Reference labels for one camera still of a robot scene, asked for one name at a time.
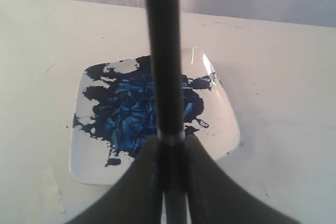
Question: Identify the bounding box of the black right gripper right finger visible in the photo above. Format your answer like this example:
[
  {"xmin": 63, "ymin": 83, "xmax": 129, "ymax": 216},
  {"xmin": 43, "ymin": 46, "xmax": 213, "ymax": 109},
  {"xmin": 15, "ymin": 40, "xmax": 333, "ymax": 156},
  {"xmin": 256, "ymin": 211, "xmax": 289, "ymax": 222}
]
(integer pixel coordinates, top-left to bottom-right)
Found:
[{"xmin": 184, "ymin": 135, "xmax": 297, "ymax": 223}]

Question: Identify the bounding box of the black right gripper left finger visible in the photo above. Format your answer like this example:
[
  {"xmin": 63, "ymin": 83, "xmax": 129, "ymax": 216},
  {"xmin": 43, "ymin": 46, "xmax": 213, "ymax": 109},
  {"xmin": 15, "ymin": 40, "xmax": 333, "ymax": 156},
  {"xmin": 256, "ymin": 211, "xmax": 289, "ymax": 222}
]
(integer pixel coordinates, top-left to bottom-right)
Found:
[{"xmin": 68, "ymin": 137, "xmax": 163, "ymax": 223}]

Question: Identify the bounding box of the black paintbrush with blue bristles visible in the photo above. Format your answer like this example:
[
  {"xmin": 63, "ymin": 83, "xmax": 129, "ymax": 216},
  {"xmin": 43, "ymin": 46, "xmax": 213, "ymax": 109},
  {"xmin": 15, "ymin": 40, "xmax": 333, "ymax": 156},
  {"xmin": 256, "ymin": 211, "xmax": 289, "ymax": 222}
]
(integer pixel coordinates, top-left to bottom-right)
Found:
[{"xmin": 145, "ymin": 0, "xmax": 187, "ymax": 223}]

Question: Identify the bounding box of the white plate with blue paint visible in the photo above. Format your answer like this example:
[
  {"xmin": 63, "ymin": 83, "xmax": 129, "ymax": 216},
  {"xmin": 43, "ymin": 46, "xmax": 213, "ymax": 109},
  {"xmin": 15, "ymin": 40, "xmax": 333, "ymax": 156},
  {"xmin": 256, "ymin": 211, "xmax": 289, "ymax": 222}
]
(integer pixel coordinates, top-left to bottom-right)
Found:
[{"xmin": 69, "ymin": 48, "xmax": 240, "ymax": 185}]

